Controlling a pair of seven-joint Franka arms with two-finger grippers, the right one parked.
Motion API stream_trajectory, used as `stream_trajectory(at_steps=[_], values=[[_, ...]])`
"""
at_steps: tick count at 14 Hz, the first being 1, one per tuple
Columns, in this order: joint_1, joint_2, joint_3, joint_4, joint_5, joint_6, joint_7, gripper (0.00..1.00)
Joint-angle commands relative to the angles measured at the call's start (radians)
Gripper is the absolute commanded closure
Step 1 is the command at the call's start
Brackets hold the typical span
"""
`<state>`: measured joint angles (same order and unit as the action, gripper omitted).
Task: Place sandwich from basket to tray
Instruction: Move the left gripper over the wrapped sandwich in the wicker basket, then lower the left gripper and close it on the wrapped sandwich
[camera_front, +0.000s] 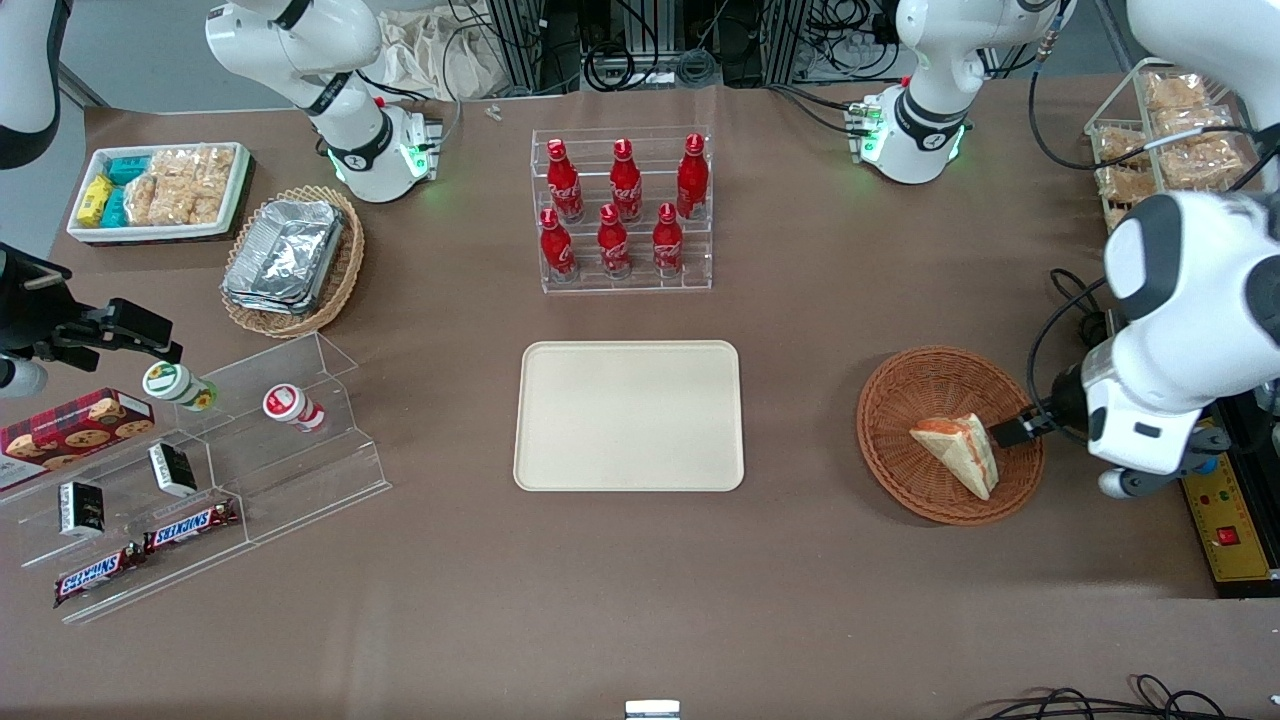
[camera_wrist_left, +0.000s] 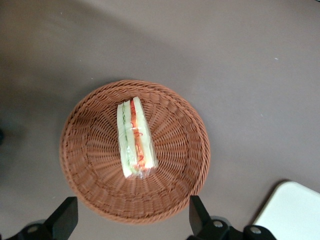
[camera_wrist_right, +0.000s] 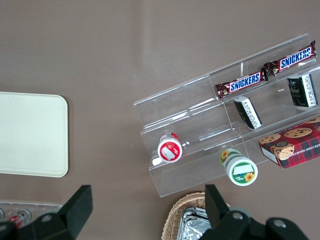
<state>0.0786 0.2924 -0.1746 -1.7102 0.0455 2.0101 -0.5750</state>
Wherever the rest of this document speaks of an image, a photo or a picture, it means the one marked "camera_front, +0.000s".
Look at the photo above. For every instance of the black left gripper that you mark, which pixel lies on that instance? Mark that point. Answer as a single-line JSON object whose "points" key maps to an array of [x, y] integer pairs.
{"points": [[1066, 396]]}

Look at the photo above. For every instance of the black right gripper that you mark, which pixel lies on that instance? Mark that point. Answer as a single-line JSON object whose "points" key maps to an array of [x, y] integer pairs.
{"points": [[28, 308]]}

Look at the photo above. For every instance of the triangular sandwich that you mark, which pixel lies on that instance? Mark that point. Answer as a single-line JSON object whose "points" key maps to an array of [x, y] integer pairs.
{"points": [[960, 450]]}

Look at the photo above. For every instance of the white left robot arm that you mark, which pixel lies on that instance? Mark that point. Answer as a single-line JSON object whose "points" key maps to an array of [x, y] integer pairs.
{"points": [[1190, 290]]}

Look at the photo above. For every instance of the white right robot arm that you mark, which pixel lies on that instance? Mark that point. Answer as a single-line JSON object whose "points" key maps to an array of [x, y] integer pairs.
{"points": [[350, 140]]}

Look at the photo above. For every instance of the brown wicker basket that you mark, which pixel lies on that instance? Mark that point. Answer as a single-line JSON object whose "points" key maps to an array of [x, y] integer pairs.
{"points": [[900, 450]]}

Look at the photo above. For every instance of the white rectangular snack tray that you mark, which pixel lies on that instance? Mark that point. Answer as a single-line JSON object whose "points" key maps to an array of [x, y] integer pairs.
{"points": [[235, 195]]}

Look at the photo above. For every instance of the light oval wicker basket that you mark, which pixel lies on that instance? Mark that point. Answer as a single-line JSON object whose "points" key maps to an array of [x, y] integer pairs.
{"points": [[345, 270]]}

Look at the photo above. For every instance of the beige plastic tray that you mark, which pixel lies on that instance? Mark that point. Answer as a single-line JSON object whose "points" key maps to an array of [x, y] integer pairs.
{"points": [[628, 415]]}

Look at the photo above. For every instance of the green label yogurt cup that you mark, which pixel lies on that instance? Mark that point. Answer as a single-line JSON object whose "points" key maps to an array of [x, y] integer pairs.
{"points": [[175, 385]]}

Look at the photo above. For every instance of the teal snack packet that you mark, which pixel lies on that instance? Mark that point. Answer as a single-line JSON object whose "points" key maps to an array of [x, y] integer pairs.
{"points": [[115, 208], [127, 169]]}

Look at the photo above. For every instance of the red cookie box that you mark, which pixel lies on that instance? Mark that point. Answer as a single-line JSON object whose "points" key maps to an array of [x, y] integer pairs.
{"points": [[70, 430]]}

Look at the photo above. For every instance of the clear rice cracker bag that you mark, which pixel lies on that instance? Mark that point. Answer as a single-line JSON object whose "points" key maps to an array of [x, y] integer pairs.
{"points": [[141, 200], [213, 180], [172, 188]]}

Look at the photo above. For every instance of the yellow snack packet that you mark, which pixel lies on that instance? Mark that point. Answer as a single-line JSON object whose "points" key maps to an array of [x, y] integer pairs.
{"points": [[95, 200]]}

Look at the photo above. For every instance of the small black snack box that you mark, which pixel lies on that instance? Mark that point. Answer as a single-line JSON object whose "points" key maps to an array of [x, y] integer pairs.
{"points": [[82, 508], [172, 470]]}

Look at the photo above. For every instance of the stack of foil trays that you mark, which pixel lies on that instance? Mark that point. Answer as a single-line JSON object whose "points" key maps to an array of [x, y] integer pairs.
{"points": [[285, 255]]}

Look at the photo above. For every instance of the red label yogurt cup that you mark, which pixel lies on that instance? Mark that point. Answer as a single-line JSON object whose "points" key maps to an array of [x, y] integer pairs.
{"points": [[290, 405]]}

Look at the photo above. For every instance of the snickers chocolate bar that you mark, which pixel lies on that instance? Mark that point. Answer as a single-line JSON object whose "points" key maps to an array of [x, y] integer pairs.
{"points": [[190, 525], [95, 575]]}

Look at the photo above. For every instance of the clear acrylic stepped display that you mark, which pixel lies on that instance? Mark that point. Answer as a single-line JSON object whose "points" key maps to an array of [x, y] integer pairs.
{"points": [[290, 480]]}

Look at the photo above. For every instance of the yellow emergency stop control box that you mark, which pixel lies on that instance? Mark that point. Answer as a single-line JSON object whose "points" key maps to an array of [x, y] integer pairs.
{"points": [[1225, 530]]}

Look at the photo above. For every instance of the fried snack bag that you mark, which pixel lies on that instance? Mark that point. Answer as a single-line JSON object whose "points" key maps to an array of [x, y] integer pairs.
{"points": [[1120, 145], [1175, 90], [1190, 122], [1200, 165], [1125, 183], [1116, 215]]}

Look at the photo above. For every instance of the black countertop appliance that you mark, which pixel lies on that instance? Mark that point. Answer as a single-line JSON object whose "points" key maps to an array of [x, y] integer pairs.
{"points": [[1262, 480]]}

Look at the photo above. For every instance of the red cola bottle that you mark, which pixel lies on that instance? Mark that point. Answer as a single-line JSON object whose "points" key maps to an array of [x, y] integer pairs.
{"points": [[667, 245], [564, 185], [613, 245], [692, 178], [557, 248], [626, 182]]}

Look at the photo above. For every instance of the white cloth bag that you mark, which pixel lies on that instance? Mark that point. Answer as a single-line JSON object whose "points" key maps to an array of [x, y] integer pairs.
{"points": [[440, 55]]}

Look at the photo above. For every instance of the clear acrylic bottle rack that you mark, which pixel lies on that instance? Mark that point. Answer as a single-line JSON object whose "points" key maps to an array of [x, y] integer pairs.
{"points": [[640, 215]]}

